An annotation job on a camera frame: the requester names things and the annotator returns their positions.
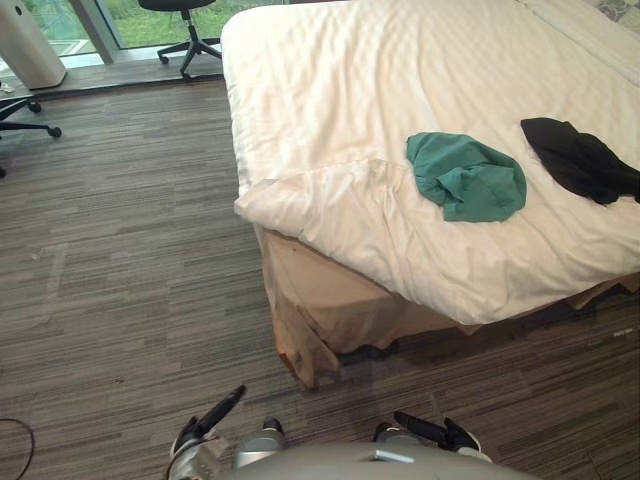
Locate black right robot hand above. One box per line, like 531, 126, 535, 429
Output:
393, 410, 482, 453

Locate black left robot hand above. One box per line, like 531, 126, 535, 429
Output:
171, 384, 247, 453

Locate bed with beige skirt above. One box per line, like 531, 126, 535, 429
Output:
252, 0, 640, 391

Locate white quilt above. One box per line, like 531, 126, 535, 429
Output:
220, 0, 640, 326

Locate silver right robot leg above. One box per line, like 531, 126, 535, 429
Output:
372, 422, 418, 447

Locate silver robot leg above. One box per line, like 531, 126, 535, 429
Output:
233, 418, 289, 469
372, 422, 418, 447

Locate silver left robot leg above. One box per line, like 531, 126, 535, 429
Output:
233, 418, 289, 469

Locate grey robot torso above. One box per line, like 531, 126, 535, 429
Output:
218, 441, 547, 480

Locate green garment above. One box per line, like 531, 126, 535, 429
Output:
405, 131, 528, 224

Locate black garment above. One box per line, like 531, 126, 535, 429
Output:
520, 117, 640, 207

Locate black office chair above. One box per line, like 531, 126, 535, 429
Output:
137, 0, 224, 80
0, 95, 63, 180

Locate white air purifier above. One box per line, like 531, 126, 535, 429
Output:
0, 0, 68, 92

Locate patterned pillow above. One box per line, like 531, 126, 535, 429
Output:
596, 0, 640, 25

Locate black cable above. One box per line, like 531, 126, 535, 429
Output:
0, 417, 36, 480

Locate grey window frame post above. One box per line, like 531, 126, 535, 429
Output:
87, 0, 123, 65

